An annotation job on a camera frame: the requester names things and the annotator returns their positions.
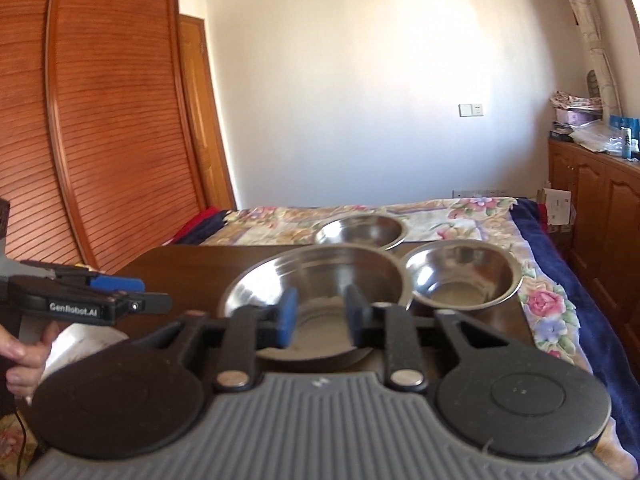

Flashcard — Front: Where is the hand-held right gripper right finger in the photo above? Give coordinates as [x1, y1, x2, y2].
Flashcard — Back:
[344, 284, 526, 392]

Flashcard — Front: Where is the small steel bowl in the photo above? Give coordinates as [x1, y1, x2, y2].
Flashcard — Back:
[404, 240, 523, 309]
[315, 213, 410, 251]

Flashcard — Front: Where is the large steel bowl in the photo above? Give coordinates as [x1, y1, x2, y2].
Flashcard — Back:
[218, 243, 413, 368]

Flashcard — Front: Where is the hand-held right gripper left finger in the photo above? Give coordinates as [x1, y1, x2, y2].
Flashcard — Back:
[127, 287, 301, 393]

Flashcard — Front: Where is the floral cloth pile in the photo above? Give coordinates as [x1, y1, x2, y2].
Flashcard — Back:
[551, 91, 603, 111]

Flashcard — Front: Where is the wooden slatted wardrobe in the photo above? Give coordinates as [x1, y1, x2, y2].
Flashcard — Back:
[0, 0, 208, 273]

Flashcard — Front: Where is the red cloth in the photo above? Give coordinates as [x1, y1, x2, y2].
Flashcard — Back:
[172, 207, 221, 246]

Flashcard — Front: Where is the floral bedspread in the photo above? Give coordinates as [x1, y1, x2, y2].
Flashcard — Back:
[200, 196, 638, 478]

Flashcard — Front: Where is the person's left hand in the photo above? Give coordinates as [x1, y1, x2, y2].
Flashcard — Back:
[0, 322, 61, 399]

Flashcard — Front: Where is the white cardboard box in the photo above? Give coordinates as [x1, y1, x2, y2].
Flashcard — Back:
[537, 187, 573, 233]

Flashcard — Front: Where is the clear plastic bag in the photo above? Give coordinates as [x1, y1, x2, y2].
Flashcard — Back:
[570, 120, 623, 153]

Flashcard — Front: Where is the wooden door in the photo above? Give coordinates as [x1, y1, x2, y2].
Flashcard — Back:
[177, 14, 237, 211]

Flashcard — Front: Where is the patterned curtain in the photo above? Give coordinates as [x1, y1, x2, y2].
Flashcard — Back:
[547, 0, 623, 116]

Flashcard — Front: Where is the wooden cabinet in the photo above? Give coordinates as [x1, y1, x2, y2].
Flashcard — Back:
[547, 139, 640, 336]

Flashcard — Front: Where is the purple box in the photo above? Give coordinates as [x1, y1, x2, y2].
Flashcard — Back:
[555, 109, 598, 126]

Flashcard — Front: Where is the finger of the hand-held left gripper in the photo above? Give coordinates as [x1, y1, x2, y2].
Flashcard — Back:
[107, 291, 173, 320]
[20, 260, 146, 293]

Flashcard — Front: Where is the black cable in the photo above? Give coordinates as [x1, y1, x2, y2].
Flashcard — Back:
[14, 407, 30, 480]

